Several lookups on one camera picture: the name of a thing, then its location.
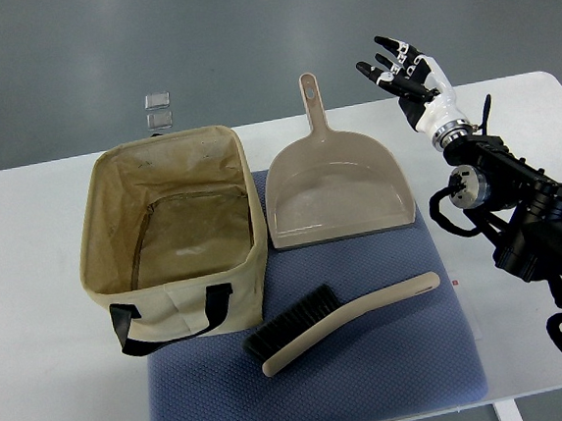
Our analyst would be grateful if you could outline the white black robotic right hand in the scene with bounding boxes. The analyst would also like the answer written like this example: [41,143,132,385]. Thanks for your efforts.
[356,36,474,151]

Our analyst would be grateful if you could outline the upper floor metal plate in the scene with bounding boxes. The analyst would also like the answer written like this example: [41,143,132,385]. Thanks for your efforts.
[144,90,171,110]

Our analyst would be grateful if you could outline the beige plastic dustpan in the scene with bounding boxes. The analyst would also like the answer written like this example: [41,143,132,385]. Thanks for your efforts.
[265,73,416,250]

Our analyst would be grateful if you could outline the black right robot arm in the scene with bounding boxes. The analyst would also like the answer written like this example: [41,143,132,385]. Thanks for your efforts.
[423,112,562,353]

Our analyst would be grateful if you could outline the beige brush with black bristles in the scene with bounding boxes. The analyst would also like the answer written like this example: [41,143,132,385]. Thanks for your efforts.
[242,271,440,377]

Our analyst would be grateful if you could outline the white table leg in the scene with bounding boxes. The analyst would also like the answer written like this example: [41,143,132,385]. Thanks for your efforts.
[493,399,524,421]

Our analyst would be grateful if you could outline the beige fabric bag black handles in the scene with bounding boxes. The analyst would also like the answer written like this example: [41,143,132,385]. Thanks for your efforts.
[79,126,268,356]

